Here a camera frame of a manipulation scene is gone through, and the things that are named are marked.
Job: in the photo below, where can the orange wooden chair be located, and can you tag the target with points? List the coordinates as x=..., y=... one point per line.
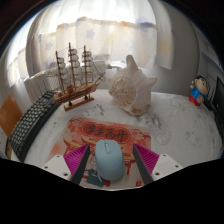
x=10, y=113

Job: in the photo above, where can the wooden model sailing ship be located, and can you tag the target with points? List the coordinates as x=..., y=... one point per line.
x=75, y=90

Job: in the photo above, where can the large white conch shell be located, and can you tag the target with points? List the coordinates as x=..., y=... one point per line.
x=133, y=88

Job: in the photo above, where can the light blue computer mouse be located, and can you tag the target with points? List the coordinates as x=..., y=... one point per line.
x=110, y=160

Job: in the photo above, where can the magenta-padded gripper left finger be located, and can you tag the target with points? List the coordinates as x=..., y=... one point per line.
x=76, y=157

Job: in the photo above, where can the white printed tablecloth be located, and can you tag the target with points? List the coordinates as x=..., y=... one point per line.
x=180, y=123

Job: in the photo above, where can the cartoon boy clock figurine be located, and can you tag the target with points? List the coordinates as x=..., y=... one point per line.
x=198, y=91

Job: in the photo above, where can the red orange printed mouse pad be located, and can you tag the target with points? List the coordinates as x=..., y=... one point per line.
x=106, y=131

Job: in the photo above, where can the black computer keyboard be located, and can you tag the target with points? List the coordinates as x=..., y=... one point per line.
x=31, y=123

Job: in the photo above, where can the white radiator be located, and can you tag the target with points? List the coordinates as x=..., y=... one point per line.
x=36, y=85

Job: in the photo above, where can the sheer star-print curtain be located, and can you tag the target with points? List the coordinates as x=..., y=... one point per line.
x=106, y=33

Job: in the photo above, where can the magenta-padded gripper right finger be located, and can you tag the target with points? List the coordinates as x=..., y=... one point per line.
x=146, y=158

